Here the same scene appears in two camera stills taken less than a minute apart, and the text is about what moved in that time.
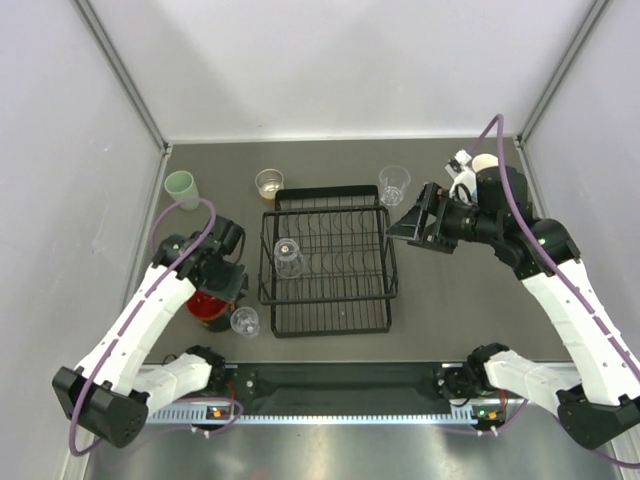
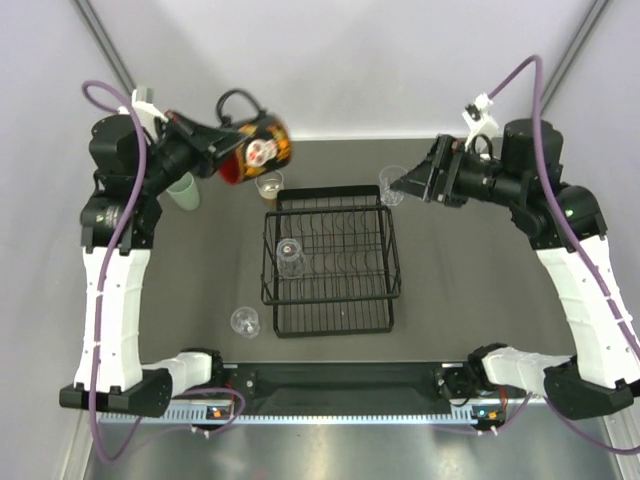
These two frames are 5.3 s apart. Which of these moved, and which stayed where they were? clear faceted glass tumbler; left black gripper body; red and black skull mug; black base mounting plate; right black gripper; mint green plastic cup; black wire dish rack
Moved: right black gripper; red and black skull mug; left black gripper body
Stayed: mint green plastic cup; clear faceted glass tumbler; black base mounting plate; black wire dish rack
